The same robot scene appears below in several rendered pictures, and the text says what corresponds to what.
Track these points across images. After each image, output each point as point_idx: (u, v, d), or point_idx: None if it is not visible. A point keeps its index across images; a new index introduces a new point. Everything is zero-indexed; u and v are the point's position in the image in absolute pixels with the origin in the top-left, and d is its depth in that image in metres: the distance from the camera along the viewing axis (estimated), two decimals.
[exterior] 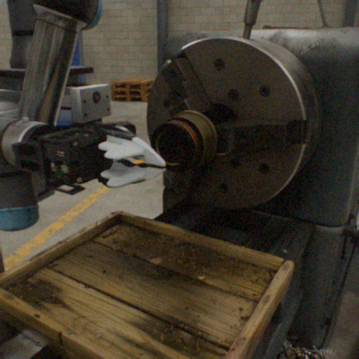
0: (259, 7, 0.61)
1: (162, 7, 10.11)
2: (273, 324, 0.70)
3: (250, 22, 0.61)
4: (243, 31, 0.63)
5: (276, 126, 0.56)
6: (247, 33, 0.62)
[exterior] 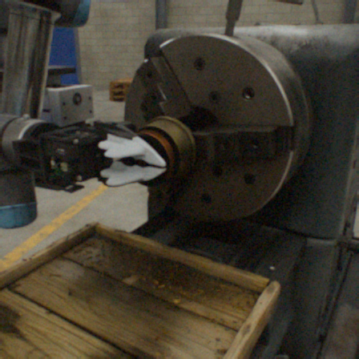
0: None
1: (160, 7, 10.05)
2: (261, 347, 0.65)
3: (237, 18, 0.57)
4: (231, 29, 0.56)
5: (260, 132, 0.50)
6: (233, 30, 0.57)
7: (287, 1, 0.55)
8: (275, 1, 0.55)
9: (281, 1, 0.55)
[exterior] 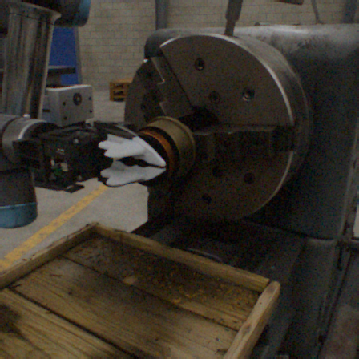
0: None
1: (160, 7, 10.05)
2: (261, 347, 0.65)
3: (238, 18, 0.57)
4: (231, 29, 0.56)
5: (260, 132, 0.50)
6: (233, 30, 0.57)
7: (287, 1, 0.55)
8: (275, 1, 0.55)
9: (281, 1, 0.55)
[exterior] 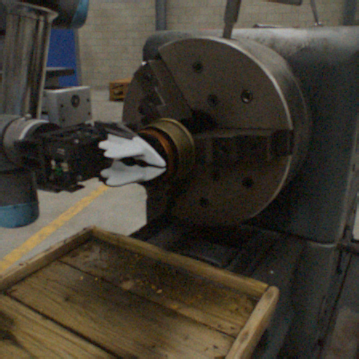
0: (235, 2, 0.56)
1: (160, 7, 10.05)
2: (260, 352, 0.64)
3: (236, 22, 0.56)
4: (226, 31, 0.56)
5: (258, 136, 0.50)
6: (231, 33, 0.56)
7: (282, 2, 0.50)
8: (271, 2, 0.52)
9: (277, 2, 0.51)
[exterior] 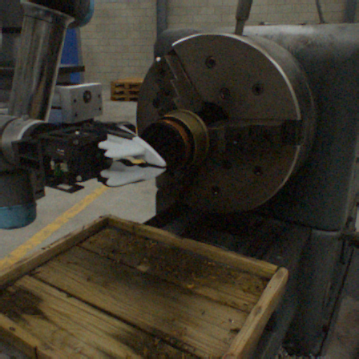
0: (250, 1, 0.57)
1: (161, 7, 10.08)
2: (268, 333, 0.67)
3: (238, 17, 0.58)
4: (235, 27, 0.60)
5: (268, 126, 0.53)
6: (236, 28, 0.59)
7: None
8: None
9: None
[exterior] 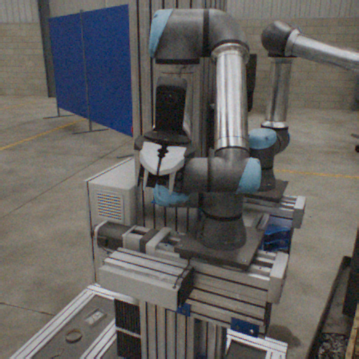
0: None
1: None
2: None
3: None
4: None
5: None
6: None
7: None
8: None
9: None
